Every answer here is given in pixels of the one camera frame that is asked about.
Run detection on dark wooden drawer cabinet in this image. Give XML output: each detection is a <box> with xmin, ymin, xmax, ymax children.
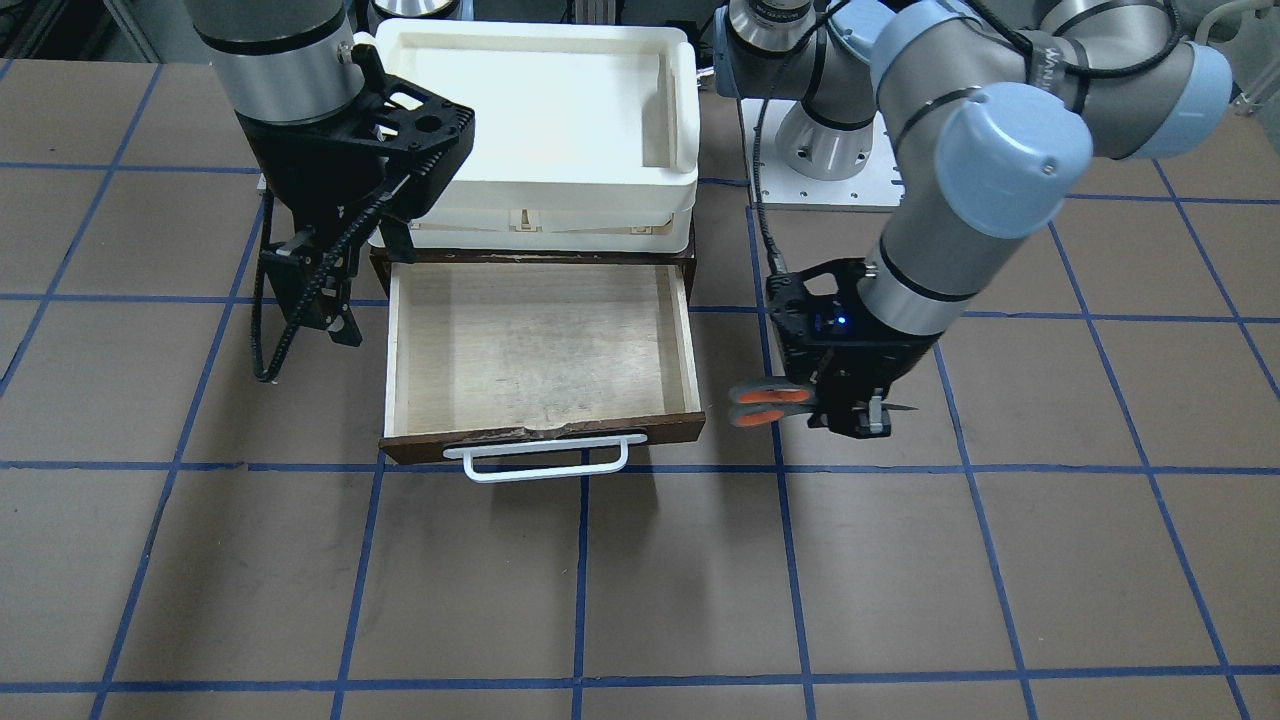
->
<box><xmin>413</xmin><ymin>232</ymin><xmax>698</xmax><ymax>291</ymax></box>

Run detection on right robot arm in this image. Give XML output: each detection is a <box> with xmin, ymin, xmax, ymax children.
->
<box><xmin>187</xmin><ymin>1</ymin><xmax>475</xmax><ymax>346</ymax></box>

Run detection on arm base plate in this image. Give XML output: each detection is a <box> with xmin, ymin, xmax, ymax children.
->
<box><xmin>739</xmin><ymin>99</ymin><xmax>905</xmax><ymax>211</ymax></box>

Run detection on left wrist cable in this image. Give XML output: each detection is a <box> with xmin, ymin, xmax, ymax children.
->
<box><xmin>750</xmin><ymin>100</ymin><xmax>794</xmax><ymax>281</ymax></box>

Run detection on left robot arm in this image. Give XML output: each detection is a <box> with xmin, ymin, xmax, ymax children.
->
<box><xmin>714</xmin><ymin>1</ymin><xmax>1233</xmax><ymax>439</ymax></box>

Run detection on grey orange scissors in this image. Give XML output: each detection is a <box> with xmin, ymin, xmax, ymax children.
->
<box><xmin>730</xmin><ymin>377</ymin><xmax>914</xmax><ymax>438</ymax></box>

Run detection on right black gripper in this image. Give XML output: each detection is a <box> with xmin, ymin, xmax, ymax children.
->
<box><xmin>236</xmin><ymin>40</ymin><xmax>476</xmax><ymax>347</ymax></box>

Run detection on wrist cable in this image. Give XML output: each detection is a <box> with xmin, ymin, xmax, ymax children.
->
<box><xmin>250</xmin><ymin>170</ymin><xmax>421</xmax><ymax>386</ymax></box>
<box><xmin>750</xmin><ymin>100</ymin><xmax>794</xmax><ymax>281</ymax></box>

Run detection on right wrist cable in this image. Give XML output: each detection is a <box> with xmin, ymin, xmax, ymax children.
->
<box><xmin>250</xmin><ymin>170</ymin><xmax>421</xmax><ymax>386</ymax></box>

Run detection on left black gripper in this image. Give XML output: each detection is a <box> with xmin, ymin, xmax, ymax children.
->
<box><xmin>765</xmin><ymin>258</ymin><xmax>938</xmax><ymax>437</ymax></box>

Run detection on white plastic storage box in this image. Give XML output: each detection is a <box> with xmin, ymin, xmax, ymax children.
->
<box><xmin>374</xmin><ymin>19</ymin><xmax>700</xmax><ymax>254</ymax></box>

